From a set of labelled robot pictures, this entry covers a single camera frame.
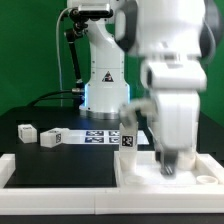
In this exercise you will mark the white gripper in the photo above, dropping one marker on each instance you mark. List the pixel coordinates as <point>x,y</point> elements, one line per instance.
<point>174,122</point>

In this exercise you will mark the tag marker sheet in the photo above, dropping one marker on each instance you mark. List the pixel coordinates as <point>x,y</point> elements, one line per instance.
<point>92,137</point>

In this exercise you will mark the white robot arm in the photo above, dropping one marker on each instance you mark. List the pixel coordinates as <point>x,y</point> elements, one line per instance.
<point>145,62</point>

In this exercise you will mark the white square table top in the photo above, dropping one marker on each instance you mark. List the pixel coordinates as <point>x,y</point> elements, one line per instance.
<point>144,170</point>

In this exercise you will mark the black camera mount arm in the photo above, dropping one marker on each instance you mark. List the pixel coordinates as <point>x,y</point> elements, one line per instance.
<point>72,34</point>

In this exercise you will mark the black camera on mount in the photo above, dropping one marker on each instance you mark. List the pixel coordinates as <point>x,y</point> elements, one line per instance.
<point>100,10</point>

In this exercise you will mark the white U-shaped fence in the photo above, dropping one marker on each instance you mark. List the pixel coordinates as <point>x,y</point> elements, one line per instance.
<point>145,190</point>

